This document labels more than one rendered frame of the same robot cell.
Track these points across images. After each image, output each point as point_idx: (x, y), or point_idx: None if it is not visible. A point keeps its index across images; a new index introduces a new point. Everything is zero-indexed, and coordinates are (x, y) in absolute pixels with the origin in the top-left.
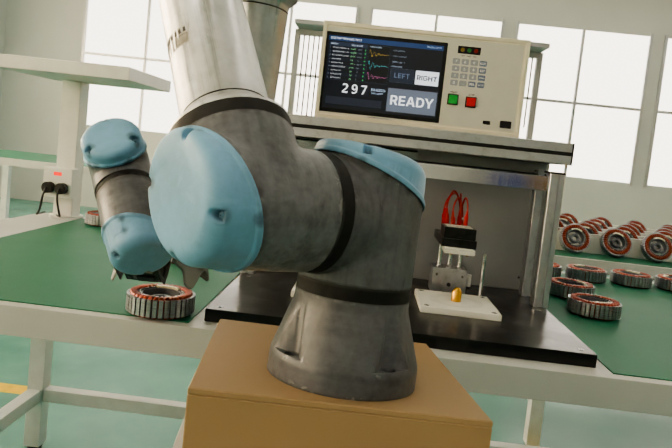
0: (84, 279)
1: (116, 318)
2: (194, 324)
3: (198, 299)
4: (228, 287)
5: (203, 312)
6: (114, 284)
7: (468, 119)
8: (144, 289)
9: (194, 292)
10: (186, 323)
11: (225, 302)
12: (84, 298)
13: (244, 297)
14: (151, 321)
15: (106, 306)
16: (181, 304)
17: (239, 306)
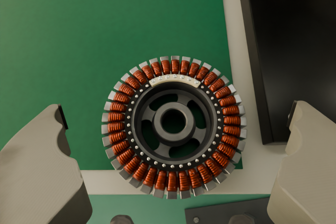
0: None
1: (113, 194)
2: (255, 173)
3: (205, 29)
4: None
5: (239, 92)
6: (54, 5)
7: None
8: (132, 109)
9: (233, 86)
10: (239, 173)
11: (288, 83)
12: (28, 102)
13: (303, 35)
14: (178, 187)
15: (76, 134)
16: (232, 162)
17: (325, 99)
